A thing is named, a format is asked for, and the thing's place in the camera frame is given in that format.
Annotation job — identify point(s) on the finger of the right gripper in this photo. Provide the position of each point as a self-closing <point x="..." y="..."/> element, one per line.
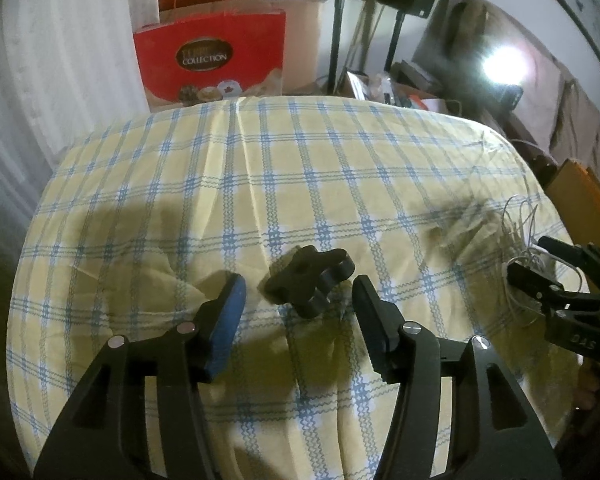
<point x="586" y="258"/>
<point x="540" y="287"/>

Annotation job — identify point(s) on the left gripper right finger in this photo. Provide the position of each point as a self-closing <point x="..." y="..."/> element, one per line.
<point x="406" y="354"/>

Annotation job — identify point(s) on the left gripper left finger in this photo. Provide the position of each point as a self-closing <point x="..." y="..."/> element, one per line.
<point x="194" y="353"/>

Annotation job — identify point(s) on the black star knob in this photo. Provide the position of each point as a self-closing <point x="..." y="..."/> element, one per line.
<point x="308" y="278"/>

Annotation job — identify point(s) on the orange lined cardboard box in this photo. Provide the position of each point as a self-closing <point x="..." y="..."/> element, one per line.
<point x="575" y="193"/>

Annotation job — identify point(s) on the middle brown sofa cushion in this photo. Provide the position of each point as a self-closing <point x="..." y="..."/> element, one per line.
<point x="577" y="132"/>

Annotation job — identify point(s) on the brown sofa cushion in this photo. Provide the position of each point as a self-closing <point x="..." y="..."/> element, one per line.
<point x="577" y="132"/>
<point x="513" y="70"/>

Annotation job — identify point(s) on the yellow blue plaid bedsheet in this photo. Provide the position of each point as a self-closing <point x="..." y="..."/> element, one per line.
<point x="141" y="221"/>

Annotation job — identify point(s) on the left brown sofa cushion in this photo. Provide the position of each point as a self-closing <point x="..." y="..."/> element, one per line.
<point x="513" y="70"/>

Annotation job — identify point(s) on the brown sofa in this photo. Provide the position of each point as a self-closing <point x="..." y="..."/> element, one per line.
<point x="436" y="55"/>

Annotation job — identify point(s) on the open box of clutter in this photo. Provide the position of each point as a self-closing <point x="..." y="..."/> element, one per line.
<point x="383" y="89"/>

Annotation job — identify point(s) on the red chocolate collection box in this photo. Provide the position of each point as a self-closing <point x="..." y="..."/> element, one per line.
<point x="212" y="57"/>

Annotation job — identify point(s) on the brown cardboard box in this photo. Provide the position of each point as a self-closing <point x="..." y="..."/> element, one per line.
<point x="302" y="33"/>

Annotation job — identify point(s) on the white curtain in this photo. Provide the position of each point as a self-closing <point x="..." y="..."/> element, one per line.
<point x="67" y="68"/>

